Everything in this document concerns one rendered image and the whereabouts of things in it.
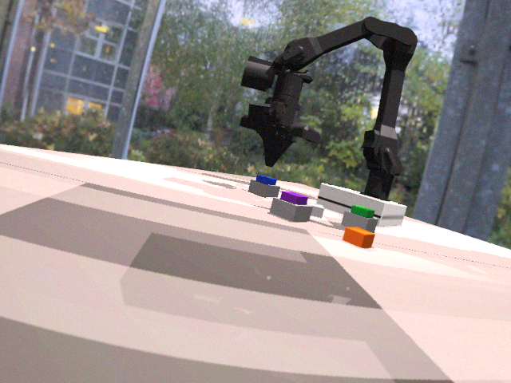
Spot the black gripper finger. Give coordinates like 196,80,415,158
256,131,273,166
268,134,296,167

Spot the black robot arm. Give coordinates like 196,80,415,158
241,16,418,201

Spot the orange block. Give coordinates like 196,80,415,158
342,227,375,248

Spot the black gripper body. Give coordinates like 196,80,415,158
240,93,321,144

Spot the purple button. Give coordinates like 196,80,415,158
270,191,313,222

